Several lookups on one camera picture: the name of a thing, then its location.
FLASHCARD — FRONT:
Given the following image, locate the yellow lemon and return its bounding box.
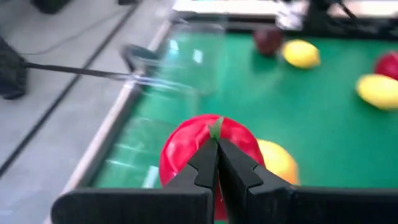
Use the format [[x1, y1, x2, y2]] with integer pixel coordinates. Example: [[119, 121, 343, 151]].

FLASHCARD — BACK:
[[355, 73, 398, 111], [281, 39, 322, 70]]

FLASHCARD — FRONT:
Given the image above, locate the black round stand base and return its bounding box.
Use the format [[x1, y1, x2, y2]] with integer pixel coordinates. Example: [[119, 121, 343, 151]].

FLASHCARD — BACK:
[[30, 0, 71, 15]]

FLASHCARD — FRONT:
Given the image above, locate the dark red apple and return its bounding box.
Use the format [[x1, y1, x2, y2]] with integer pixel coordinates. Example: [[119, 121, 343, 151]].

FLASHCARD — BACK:
[[252, 27, 284, 57]]

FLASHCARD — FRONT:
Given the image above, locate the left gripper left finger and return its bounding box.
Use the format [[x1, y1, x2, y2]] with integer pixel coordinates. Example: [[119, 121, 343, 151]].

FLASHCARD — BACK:
[[51, 138, 218, 224]]

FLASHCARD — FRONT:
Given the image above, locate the red yellow streaked apple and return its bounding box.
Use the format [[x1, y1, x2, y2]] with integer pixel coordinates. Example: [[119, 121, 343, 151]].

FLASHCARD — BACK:
[[257, 139, 301, 187]]

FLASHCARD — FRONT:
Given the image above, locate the green table mat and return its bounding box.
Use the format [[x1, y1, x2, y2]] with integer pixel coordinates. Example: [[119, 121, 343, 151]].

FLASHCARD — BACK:
[[90, 29, 398, 224]]

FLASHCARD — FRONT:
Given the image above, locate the white metal bracket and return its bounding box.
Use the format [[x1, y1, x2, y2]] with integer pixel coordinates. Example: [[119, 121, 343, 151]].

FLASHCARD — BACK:
[[275, 6, 305, 31]]

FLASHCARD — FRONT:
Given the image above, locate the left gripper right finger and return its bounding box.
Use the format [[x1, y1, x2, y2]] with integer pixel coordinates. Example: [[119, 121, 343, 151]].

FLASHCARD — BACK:
[[218, 138, 398, 224]]

